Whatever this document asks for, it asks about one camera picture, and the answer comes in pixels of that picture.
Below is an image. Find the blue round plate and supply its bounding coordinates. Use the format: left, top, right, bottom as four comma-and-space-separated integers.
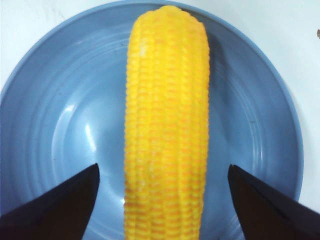
0, 0, 303, 240

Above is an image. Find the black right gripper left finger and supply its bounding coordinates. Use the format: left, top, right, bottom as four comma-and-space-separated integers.
0, 164, 100, 240

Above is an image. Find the yellow corn cob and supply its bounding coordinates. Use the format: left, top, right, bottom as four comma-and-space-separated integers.
124, 5, 210, 240

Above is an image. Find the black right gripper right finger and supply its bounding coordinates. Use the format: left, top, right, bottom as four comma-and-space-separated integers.
227, 165, 320, 240

